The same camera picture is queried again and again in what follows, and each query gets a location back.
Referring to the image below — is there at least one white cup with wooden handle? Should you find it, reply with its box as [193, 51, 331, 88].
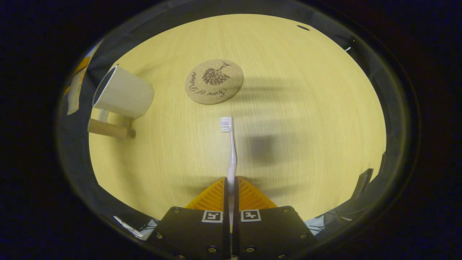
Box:
[88, 65, 155, 139]

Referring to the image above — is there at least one light wooden desktop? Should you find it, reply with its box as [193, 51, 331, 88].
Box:
[88, 14, 387, 221]

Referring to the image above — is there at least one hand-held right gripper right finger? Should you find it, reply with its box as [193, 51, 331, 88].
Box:
[233, 176, 320, 260]

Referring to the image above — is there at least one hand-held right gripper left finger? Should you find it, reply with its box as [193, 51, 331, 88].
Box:
[146, 177, 231, 260]

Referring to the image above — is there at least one lilac toothbrush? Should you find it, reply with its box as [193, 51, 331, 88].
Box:
[220, 116, 239, 231]

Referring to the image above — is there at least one round cork coaster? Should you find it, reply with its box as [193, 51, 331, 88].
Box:
[185, 59, 244, 105]

